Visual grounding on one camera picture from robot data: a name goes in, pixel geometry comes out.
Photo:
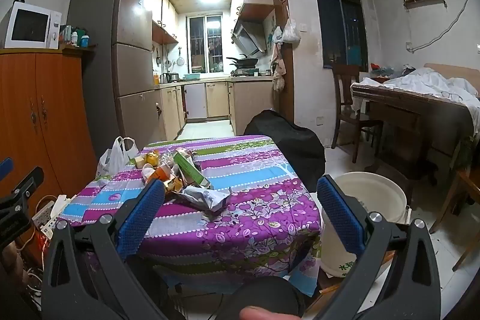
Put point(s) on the dark wooden chair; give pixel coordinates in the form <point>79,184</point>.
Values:
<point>347,80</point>

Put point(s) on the eyeglasses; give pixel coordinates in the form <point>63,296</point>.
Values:
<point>452,96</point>

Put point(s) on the steel kettle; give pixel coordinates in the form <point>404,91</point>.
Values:
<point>168,77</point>

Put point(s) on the barred kitchen window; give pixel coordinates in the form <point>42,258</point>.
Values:
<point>204,42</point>

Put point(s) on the white wall socket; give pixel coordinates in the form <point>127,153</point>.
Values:
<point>320,120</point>

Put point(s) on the teal basin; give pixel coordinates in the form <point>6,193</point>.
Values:
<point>192,76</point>

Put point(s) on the hanging cloths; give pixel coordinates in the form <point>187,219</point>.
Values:
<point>278,65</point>

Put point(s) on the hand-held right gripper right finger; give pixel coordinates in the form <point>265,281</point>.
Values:
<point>341,215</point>

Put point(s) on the gold foil wrapper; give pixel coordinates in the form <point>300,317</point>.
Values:
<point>174,185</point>

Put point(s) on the small white bottle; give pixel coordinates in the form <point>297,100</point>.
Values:
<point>74,39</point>

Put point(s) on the person's right hand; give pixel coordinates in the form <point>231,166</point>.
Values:
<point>258,314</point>

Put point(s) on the grey refrigerator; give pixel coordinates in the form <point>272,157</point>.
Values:
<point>127,42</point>

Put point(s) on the orange snack packet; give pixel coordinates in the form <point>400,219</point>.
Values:
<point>165,172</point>

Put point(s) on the white cloth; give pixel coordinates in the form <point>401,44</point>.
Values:
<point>423,80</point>

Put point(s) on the white power strip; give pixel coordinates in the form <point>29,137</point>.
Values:
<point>43,218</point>

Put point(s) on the dark wooden desk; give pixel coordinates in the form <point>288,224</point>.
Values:
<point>405,125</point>

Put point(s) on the dark window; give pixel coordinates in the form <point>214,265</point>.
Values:
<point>339,27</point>

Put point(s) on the brown wooden chair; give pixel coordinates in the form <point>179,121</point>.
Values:
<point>467,177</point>

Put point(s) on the black cloth cover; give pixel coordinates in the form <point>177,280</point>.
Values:
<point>288,147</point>

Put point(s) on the purple floral tablecloth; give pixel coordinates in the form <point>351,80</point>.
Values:
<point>255,215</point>

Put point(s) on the white plastic bucket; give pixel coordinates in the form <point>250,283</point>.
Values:
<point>371,192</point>

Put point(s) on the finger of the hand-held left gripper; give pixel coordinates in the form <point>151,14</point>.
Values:
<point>5,168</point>
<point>26,183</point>

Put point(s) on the teal cup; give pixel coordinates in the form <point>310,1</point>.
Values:
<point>85,41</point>

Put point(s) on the light wooden headboard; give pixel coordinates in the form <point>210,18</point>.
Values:
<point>459,69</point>

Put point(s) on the beige kitchen counter cabinets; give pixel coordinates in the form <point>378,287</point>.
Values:
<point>217,98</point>

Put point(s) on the black wok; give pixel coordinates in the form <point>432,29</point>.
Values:
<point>245,61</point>

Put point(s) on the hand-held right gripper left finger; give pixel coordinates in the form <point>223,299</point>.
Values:
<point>139,218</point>

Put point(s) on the hanging white plastic bag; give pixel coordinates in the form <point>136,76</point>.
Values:
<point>291,33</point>

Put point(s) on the orange wooden cabinet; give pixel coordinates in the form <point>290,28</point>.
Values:
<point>41,110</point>

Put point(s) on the yellow snack packet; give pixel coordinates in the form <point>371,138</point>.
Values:
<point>152,158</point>

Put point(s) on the green carton box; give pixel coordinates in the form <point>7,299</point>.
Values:
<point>192,170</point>

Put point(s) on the white microwave oven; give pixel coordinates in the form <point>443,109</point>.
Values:
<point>32,25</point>

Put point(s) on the printed foil packet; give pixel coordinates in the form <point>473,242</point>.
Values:
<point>206,198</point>

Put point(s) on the yellow bottle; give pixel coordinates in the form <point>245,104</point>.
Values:
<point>156,79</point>

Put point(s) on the dark green bag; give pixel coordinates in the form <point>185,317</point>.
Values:
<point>465,153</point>

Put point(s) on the steel range hood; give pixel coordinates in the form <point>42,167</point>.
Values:
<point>247,39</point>

